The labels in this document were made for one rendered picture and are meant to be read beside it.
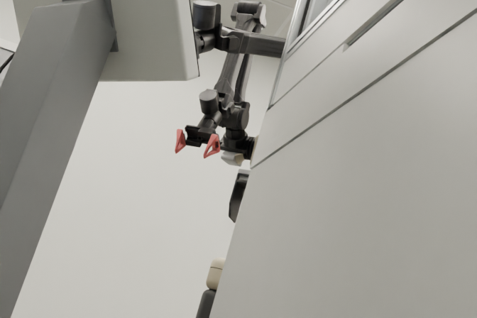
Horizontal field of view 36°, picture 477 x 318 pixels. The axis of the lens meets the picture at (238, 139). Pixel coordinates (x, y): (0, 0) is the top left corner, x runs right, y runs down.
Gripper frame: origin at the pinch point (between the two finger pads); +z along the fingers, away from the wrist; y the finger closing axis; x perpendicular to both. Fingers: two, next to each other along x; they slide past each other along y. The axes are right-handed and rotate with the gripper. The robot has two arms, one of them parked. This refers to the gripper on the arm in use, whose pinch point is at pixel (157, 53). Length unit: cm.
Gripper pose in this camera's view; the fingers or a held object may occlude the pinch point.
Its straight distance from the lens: 171.2
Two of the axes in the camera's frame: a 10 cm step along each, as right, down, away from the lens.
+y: 8.2, 0.3, -5.7
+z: -5.5, 2.6, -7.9
